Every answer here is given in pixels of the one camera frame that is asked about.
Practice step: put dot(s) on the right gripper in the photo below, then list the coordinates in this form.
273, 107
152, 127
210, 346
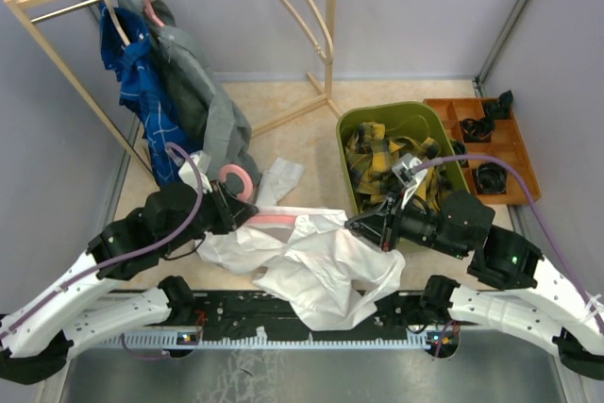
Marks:
384, 227

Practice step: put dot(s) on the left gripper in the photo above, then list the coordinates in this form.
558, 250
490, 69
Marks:
222, 201

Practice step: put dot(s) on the pink hanger with white shirt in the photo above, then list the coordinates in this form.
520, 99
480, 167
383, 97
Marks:
244, 195

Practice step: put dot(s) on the white shirt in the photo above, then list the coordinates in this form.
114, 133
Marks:
332, 279

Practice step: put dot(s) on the yellow plaid shirt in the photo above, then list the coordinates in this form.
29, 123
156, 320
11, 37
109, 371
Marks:
370, 154

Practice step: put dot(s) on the grey shirt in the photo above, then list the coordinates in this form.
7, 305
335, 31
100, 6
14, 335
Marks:
204, 110

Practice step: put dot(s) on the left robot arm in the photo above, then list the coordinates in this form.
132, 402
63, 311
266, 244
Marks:
38, 339

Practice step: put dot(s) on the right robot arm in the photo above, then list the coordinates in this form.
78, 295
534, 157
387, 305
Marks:
544, 308

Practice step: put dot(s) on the blue plaid shirt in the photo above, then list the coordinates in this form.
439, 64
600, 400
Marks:
141, 90

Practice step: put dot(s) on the beige hanger with blue shirt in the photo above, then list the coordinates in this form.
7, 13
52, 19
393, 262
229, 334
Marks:
116, 23

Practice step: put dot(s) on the green plastic basket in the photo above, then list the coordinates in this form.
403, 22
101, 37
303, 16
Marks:
444, 188

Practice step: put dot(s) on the black part beside basket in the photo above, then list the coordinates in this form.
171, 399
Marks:
459, 149

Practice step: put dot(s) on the black round part in tray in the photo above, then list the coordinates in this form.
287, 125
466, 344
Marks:
490, 179

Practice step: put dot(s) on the orange compartment tray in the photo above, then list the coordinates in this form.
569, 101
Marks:
464, 120

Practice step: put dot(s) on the black part in tray corner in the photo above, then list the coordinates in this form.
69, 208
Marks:
500, 108

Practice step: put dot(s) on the wooden clothes rack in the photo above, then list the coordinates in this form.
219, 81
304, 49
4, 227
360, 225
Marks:
325, 19

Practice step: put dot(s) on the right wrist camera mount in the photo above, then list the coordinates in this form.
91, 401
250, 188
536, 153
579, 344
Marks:
405, 170

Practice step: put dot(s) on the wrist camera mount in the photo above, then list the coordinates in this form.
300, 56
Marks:
194, 173
405, 170

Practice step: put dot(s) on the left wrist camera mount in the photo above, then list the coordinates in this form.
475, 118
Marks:
194, 173

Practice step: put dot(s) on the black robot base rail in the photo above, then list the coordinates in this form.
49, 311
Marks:
255, 320

